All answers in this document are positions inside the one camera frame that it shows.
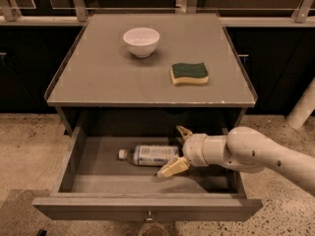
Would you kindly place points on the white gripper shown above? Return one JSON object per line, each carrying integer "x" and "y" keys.
{"x": 193, "y": 149}

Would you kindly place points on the blue plastic bottle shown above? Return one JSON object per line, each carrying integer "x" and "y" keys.
{"x": 144, "y": 155}

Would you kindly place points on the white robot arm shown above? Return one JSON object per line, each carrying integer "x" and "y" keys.
{"x": 242, "y": 149}

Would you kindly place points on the metal drawer knob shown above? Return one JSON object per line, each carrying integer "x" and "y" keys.
{"x": 149, "y": 217}

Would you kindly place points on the open grey top drawer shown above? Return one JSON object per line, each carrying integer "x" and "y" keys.
{"x": 95, "y": 185}

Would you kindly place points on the grey cabinet counter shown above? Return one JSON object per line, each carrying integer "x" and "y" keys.
{"x": 101, "y": 72}

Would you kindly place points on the green yellow sponge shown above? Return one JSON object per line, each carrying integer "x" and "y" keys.
{"x": 191, "y": 74}

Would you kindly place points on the white ceramic bowl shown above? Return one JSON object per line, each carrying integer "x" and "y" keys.
{"x": 142, "y": 42}

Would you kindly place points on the metal railing frame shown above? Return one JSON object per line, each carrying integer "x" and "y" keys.
{"x": 232, "y": 13}

